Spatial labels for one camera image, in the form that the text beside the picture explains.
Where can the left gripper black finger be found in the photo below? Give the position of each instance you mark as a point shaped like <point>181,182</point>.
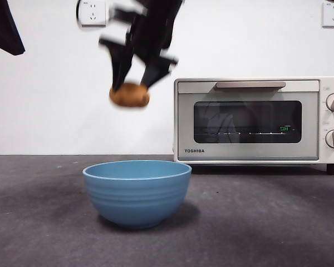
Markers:
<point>156,72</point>
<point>122,64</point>

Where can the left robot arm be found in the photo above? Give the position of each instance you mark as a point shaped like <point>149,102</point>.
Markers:
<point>156,27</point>

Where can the brown potato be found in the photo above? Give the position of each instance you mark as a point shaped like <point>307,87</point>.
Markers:
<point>129,96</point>

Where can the cream Toshiba toaster oven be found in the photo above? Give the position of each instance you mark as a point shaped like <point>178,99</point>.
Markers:
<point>323,155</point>

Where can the blue ribbed bowl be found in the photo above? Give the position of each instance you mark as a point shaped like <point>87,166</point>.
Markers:
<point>136,194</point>

